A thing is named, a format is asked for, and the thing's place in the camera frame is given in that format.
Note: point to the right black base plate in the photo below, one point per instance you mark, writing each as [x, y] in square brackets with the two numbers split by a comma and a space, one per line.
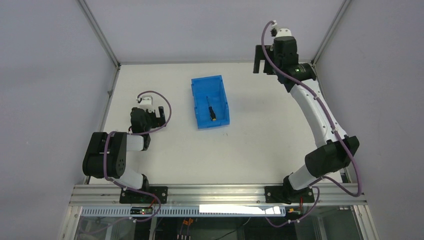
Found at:
[280, 194]

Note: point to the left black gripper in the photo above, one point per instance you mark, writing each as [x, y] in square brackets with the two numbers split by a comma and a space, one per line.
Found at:
[156, 118]

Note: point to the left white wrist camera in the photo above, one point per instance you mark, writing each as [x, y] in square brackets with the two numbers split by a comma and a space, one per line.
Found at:
[145, 103]

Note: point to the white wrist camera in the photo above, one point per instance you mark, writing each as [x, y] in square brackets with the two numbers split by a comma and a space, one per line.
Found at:
[280, 32]
[145, 103]

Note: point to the green circuit board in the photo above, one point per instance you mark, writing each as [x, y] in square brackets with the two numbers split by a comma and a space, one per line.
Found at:
[141, 211]

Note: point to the white slotted cable duct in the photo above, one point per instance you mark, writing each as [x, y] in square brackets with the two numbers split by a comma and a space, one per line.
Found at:
[204, 210]

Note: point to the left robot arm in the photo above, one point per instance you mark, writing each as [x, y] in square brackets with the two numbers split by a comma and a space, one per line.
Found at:
[106, 155]

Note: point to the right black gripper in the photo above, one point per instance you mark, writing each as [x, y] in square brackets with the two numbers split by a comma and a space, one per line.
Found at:
[268, 62]

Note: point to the black yellow screwdriver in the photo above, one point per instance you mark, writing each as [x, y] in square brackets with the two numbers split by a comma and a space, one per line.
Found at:
[211, 110]

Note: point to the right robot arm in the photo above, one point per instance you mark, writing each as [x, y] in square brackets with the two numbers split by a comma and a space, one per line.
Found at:
[334, 147]

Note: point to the blue plastic bin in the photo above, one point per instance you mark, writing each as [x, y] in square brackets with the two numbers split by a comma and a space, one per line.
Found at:
[213, 87]

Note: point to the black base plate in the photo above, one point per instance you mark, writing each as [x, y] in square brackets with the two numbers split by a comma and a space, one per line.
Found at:
[280, 194]
[131, 197]

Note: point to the aluminium front rail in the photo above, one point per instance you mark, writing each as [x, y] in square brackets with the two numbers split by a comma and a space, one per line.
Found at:
[198, 194]

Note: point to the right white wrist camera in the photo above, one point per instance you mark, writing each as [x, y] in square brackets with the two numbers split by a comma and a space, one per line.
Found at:
[280, 32]

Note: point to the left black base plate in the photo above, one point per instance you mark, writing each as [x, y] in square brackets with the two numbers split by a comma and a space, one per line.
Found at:
[131, 197]

